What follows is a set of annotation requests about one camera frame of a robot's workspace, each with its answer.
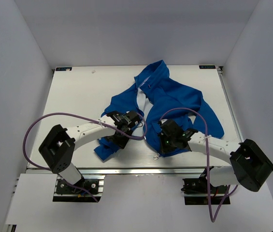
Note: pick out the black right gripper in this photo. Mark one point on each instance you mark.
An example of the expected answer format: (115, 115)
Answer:
(164, 148)

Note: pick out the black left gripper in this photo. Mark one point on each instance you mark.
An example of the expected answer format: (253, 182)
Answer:
(121, 143)

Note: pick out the blue zip jacket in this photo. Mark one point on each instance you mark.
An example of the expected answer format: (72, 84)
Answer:
(154, 95)

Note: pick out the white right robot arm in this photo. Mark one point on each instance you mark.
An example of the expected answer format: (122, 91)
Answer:
(248, 165)

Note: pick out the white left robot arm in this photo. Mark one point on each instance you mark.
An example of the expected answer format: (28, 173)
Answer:
(60, 143)

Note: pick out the right corner label sticker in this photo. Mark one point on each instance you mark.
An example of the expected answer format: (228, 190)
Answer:
(207, 66)

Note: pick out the corner label sticker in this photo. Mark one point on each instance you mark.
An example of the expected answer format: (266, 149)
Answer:
(63, 69)
(207, 66)

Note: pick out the left corner label sticker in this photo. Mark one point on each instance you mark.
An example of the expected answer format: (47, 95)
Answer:
(63, 69)

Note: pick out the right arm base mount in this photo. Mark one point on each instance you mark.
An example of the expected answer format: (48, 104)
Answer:
(195, 192)

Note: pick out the aluminium front rail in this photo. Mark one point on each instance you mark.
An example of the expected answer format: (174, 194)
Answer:
(143, 171)

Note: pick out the aluminium rail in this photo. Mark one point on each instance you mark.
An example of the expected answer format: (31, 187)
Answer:
(231, 108)
(143, 171)

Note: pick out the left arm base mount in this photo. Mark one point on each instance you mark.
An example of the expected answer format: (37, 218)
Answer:
(90, 192)

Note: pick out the aluminium right side rail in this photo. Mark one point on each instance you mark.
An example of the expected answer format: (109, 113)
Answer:
(231, 108)

